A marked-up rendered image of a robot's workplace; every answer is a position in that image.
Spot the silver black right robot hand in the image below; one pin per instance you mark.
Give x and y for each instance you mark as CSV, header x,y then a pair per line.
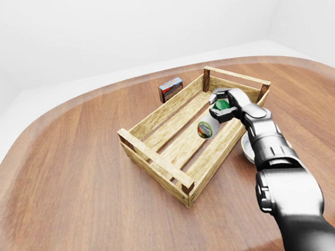
x,y
239,97

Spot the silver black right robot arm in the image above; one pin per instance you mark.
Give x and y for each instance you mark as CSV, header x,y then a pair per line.
x,y
283,174

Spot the white salad dressing bottle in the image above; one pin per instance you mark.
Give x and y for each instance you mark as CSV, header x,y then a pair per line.
x,y
208,128

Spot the wooden slat tray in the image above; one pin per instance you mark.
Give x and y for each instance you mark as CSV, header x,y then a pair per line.
x,y
170,141

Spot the small printed food box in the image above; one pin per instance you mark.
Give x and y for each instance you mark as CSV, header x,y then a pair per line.
x,y
171,89

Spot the grey patterned bowl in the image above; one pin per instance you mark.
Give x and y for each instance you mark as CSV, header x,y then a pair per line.
x,y
247,148

